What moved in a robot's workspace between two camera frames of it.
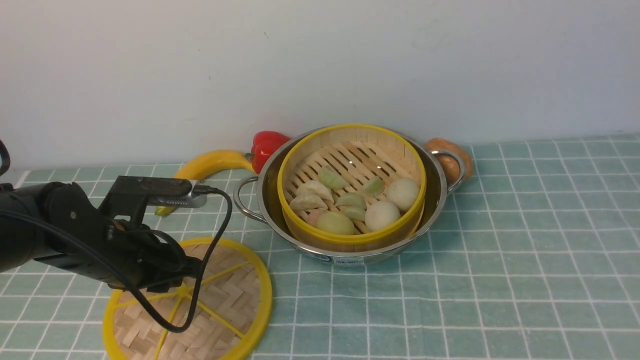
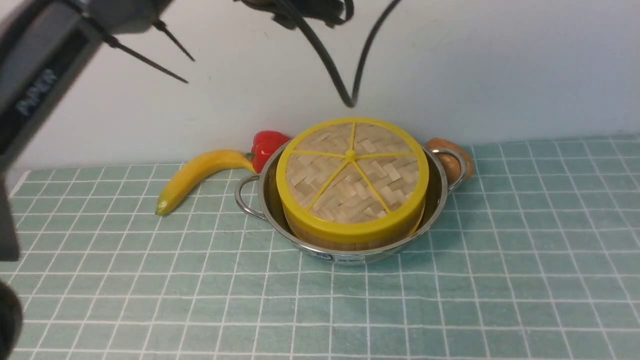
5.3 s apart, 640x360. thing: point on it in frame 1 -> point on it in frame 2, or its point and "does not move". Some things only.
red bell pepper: (265, 145) does not move
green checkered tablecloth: (536, 256) does not move
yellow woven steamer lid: (232, 312) -> (351, 180)
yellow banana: (190, 169) does not move
